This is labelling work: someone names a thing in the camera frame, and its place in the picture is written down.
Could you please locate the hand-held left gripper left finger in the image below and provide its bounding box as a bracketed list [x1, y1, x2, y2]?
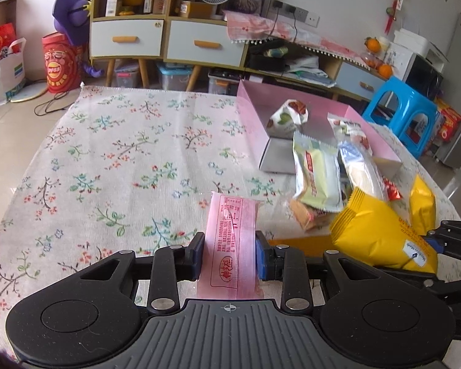
[79, 232, 207, 316]

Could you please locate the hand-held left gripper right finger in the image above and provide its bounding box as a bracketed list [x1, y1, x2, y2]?
[254, 231, 381, 313]

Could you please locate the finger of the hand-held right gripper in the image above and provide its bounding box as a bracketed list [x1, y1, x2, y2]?
[426, 221, 461, 264]
[372, 265, 461, 305]

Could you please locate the pink snack packet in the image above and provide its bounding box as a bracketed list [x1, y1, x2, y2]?
[197, 191, 266, 300]

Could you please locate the small yellow snack packet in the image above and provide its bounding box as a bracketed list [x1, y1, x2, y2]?
[409, 175, 436, 235]

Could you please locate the large yellow snack packet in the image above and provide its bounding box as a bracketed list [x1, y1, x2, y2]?
[329, 187, 439, 273]

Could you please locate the pale green snack packet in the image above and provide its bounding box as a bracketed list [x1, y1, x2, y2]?
[292, 131, 344, 213]

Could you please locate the pink cardboard box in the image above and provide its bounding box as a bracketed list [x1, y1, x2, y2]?
[236, 80, 402, 173]

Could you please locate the orange biscuit packet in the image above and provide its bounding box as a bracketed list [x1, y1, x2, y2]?
[289, 199, 333, 232]

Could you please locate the red candy wrapper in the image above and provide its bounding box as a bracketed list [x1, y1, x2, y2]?
[382, 179, 403, 201]

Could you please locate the clear snack packet red print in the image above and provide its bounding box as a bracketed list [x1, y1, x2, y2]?
[328, 113, 389, 201]

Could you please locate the red snack carton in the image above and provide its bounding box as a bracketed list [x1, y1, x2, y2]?
[434, 98, 461, 141]

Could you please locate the floral tablecloth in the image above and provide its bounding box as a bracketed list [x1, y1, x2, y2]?
[0, 85, 461, 354]

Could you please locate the white snack packet green print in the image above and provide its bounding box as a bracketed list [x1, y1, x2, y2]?
[267, 100, 309, 139]

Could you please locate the blue plastic stool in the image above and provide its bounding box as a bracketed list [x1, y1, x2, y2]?
[362, 76, 439, 160]

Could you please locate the black microwave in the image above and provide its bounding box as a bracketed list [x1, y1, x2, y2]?
[401, 54, 444, 101]

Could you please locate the small clear storage box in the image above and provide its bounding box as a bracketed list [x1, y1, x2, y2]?
[208, 70, 241, 95]

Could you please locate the clear storage box blue lid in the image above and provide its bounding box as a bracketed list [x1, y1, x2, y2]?
[156, 63, 195, 91]

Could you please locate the low wooden cabinet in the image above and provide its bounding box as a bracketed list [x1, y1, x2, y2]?
[244, 40, 388, 102]

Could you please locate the pile of white papers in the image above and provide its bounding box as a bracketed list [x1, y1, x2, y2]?
[284, 54, 337, 87]

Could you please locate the black bag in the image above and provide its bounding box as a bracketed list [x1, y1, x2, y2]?
[248, 40, 289, 72]

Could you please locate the red cylindrical barrel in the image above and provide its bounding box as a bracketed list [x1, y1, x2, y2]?
[42, 33, 86, 93]

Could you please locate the pink patterned cloth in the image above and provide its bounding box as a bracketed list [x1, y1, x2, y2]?
[223, 10, 371, 72]

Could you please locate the round white base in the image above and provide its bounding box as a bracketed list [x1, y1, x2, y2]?
[10, 82, 49, 103]

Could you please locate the brown cardboard box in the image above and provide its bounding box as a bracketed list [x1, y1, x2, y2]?
[179, 1, 218, 19]

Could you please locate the white shopping bag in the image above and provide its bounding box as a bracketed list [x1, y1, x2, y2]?
[0, 38, 27, 107]

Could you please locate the purple plush toy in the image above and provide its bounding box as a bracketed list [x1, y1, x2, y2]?
[52, 0, 102, 79]

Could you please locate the white drawer orange handle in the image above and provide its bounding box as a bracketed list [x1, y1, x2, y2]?
[90, 19, 164, 58]
[166, 20, 246, 68]

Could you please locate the grey wall socket panel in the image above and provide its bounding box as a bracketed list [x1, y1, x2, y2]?
[273, 0, 308, 20]

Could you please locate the black power plug cable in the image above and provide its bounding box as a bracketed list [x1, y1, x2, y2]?
[267, 1, 298, 43]

